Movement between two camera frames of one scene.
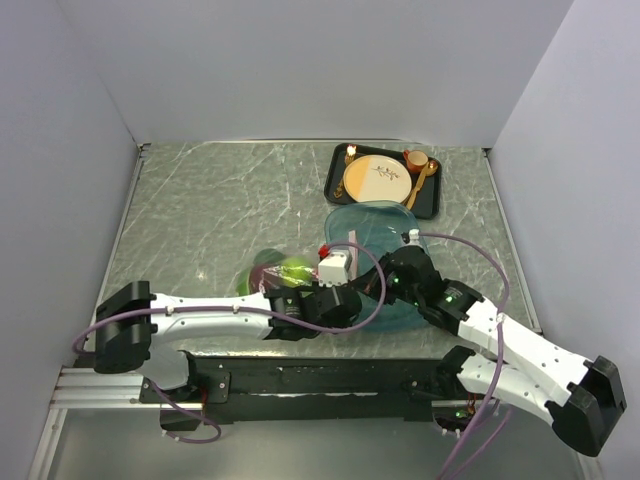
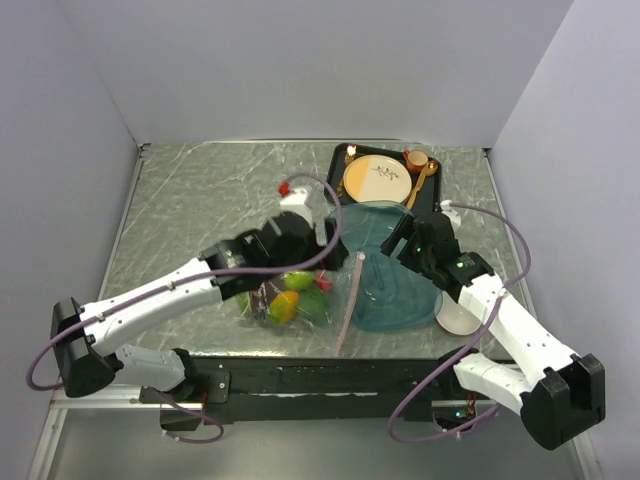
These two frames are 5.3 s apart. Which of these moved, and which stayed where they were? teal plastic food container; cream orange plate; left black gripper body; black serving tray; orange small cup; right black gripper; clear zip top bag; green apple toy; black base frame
Moved: clear zip top bag; left black gripper body; right black gripper
Stayed: teal plastic food container; black base frame; orange small cup; black serving tray; green apple toy; cream orange plate
